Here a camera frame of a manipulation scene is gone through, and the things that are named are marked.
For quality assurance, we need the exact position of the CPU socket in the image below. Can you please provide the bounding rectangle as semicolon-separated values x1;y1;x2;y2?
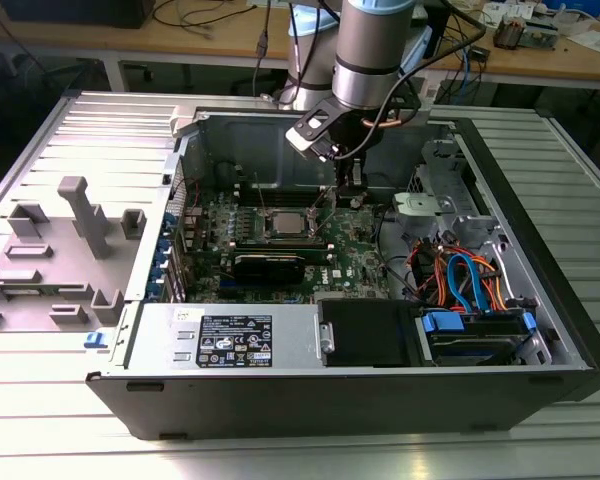
262;205;321;242

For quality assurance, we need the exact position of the hard disk in blue carrier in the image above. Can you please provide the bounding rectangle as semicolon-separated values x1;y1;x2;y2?
413;306;540;369

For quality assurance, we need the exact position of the silver drive cage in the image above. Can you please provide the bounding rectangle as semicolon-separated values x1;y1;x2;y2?
408;138;484;221

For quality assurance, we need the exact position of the finned CPU cooler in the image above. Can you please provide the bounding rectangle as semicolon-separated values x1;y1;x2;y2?
494;13;529;51

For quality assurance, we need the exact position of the wooden desk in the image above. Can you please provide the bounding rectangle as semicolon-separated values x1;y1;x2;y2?
0;0;600;92

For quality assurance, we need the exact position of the black tower box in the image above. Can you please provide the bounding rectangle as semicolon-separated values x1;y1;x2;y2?
427;0;455;61

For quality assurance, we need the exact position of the green RAM stick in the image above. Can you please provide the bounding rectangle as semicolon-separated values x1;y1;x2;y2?
2;284;89;297

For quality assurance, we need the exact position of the white paper sheet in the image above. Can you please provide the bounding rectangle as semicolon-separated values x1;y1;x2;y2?
567;29;600;55

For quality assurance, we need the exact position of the grey corner block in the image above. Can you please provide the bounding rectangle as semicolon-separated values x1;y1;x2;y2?
171;106;204;139

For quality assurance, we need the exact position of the silver wrist camera black plate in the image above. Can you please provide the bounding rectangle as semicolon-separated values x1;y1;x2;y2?
284;110;342;164

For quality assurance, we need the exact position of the large black box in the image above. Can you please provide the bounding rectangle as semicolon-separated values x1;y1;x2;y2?
0;0;156;30

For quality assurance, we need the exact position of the blue wire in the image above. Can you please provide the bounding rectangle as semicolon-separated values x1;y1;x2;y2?
446;253;496;317

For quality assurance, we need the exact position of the grey metal component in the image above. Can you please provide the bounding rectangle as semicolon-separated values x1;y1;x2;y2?
524;17;564;51

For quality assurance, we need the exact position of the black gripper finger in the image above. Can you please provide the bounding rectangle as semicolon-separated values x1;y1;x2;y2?
336;156;368;198

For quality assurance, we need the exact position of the silver bracket plate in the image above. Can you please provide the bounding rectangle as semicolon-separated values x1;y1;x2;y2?
392;192;456;232

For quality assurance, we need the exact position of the silver CPU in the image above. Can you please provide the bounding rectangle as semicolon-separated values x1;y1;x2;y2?
272;212;307;236

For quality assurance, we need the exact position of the green motherboard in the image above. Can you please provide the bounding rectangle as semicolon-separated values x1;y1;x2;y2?
179;187;406;306

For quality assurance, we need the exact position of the silver power supply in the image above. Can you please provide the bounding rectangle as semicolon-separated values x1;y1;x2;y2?
110;301;326;373

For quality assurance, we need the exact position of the red orange wire bundle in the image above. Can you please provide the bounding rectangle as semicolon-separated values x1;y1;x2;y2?
407;239;461;307

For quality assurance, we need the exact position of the white printed card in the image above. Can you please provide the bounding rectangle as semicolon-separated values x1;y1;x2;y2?
479;1;534;26

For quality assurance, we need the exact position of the grey parts rack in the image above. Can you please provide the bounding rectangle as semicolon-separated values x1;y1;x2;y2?
0;174;149;332

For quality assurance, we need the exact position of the black graphics card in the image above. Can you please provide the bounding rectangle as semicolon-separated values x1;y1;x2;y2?
229;252;306;287

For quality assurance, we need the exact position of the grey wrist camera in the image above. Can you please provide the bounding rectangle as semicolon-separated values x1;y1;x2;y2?
392;92;435;129

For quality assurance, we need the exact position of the black PC case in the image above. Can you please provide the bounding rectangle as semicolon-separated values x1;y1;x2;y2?
84;102;600;444

